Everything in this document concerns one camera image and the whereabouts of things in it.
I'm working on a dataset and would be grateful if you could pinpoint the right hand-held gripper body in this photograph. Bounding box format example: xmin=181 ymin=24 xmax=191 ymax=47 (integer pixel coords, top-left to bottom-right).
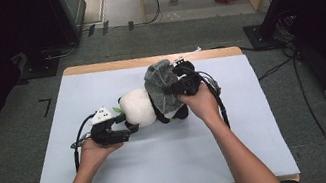
xmin=163 ymin=45 xmax=211 ymax=101

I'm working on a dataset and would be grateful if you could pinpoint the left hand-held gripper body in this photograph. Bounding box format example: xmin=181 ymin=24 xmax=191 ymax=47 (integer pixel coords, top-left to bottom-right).
xmin=85 ymin=102 xmax=127 ymax=150

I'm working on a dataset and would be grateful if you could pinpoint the grey knitted doll garment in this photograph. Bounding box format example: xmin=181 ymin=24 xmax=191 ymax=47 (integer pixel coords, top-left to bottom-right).
xmin=140 ymin=55 xmax=190 ymax=118

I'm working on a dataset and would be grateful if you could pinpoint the panda plush toy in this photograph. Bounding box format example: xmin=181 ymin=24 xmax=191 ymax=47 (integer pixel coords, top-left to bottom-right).
xmin=109 ymin=79 xmax=191 ymax=134

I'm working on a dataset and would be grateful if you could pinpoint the person's left hand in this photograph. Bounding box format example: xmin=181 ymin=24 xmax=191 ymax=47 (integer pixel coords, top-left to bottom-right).
xmin=75 ymin=131 xmax=129 ymax=175

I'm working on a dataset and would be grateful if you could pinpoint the person's right hand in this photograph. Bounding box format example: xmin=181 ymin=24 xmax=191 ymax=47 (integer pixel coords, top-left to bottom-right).
xmin=175 ymin=78 xmax=225 ymax=130

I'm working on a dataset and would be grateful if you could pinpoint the light blue table mat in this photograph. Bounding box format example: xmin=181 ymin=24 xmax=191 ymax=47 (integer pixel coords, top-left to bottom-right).
xmin=13 ymin=38 xmax=301 ymax=183

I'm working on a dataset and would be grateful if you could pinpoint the wooden table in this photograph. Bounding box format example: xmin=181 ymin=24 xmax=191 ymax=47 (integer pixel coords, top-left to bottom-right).
xmin=9 ymin=30 xmax=303 ymax=183

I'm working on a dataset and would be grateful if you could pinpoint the black tape strip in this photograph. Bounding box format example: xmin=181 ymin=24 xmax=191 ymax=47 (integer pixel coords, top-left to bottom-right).
xmin=99 ymin=20 xmax=112 ymax=36
xmin=85 ymin=23 xmax=97 ymax=38
xmin=126 ymin=20 xmax=136 ymax=32

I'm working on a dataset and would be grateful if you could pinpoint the black stand base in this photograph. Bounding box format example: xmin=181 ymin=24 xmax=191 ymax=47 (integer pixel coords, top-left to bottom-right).
xmin=15 ymin=47 xmax=64 ymax=83

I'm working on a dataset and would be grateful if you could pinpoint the black cabinet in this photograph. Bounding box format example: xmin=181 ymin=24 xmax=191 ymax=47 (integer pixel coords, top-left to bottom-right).
xmin=45 ymin=0 xmax=94 ymax=48

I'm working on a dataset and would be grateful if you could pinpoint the black metal stand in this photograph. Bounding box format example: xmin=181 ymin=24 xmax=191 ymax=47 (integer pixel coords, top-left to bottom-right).
xmin=237 ymin=0 xmax=317 ymax=55

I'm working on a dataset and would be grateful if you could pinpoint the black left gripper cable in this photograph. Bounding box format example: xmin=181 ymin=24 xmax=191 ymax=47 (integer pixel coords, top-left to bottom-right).
xmin=65 ymin=112 xmax=105 ymax=173

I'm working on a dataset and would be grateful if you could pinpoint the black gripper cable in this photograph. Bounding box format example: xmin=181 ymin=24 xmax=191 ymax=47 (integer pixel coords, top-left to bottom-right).
xmin=65 ymin=112 xmax=105 ymax=173
xmin=180 ymin=58 xmax=232 ymax=137

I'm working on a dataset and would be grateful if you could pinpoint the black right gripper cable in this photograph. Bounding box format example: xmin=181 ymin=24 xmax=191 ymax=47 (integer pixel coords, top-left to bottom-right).
xmin=180 ymin=58 xmax=232 ymax=137

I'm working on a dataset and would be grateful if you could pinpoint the black floor cable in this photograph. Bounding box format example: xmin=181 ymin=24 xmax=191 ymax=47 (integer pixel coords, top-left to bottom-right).
xmin=253 ymin=42 xmax=326 ymax=183

